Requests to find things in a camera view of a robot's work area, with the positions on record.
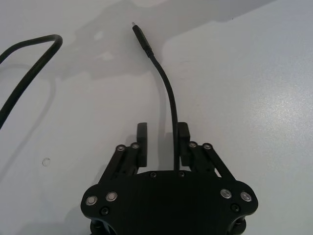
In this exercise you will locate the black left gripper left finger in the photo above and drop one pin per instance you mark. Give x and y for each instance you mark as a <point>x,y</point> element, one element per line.
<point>142,147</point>

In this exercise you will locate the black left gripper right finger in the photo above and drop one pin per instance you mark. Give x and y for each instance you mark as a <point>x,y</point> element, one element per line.
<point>184,137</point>

